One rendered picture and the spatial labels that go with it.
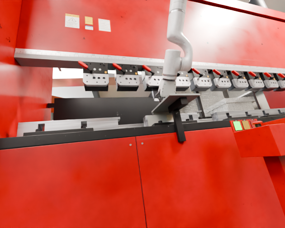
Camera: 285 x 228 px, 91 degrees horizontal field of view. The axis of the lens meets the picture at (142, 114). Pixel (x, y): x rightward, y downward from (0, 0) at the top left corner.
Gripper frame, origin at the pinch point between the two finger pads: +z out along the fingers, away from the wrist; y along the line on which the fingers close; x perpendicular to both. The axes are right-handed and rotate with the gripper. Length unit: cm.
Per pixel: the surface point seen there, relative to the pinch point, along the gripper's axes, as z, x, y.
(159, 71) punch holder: -17.8, -20.1, -2.9
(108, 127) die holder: 12.2, 3.1, 35.5
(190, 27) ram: -55, -51, -43
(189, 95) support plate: -10.2, 17.2, -3.5
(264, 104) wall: 87, -224, -506
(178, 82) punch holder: -11.5, -14.0, -15.6
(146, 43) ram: -36, -36, 3
